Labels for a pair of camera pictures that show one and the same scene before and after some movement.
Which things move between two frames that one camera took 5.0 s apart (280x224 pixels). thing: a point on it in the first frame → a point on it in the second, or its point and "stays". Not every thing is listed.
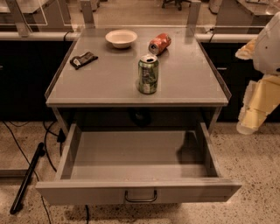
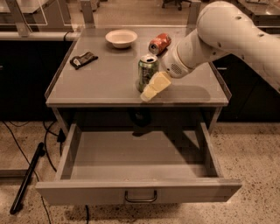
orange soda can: x=159 y=43 stays
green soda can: x=148 y=73 stays
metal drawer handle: x=141 y=200 stays
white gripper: x=269 y=50 → x=172 y=65
